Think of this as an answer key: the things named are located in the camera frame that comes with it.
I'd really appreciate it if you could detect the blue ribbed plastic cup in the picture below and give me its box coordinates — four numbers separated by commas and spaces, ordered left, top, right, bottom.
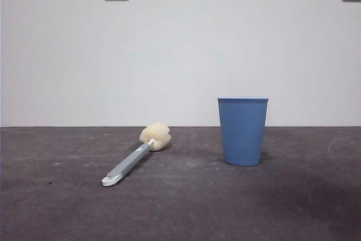
217, 98, 269, 166

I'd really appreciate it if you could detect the cup brush with sponge head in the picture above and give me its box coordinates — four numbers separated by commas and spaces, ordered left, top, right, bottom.
101, 122, 172, 187

